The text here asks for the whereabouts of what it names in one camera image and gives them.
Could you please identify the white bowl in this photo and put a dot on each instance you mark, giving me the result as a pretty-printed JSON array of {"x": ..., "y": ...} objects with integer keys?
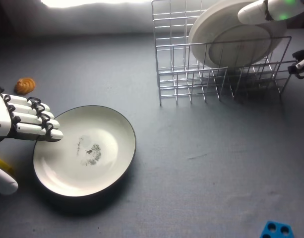
[{"x": 216, "y": 37}]

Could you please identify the orange swirl toy pastry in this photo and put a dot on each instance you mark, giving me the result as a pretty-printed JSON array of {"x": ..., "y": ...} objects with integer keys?
[{"x": 25, "y": 85}]

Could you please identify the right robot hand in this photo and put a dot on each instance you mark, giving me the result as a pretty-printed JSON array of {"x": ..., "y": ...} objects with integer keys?
[{"x": 278, "y": 10}]

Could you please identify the yellow toy block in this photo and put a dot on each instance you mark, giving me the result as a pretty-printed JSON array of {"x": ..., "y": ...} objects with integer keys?
[{"x": 3, "y": 162}]

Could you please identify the grey table cloth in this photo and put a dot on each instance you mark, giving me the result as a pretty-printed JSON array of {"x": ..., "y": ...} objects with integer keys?
[{"x": 191, "y": 161}]

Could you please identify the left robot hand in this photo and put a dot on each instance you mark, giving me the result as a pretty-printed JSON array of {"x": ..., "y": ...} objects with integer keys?
[{"x": 3, "y": 119}]

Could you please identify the blue toy block with holes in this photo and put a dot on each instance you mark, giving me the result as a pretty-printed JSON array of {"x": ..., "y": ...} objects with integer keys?
[{"x": 278, "y": 231}]

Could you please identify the white plate with dark rim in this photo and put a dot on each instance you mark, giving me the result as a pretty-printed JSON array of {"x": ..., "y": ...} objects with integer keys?
[{"x": 109, "y": 161}]

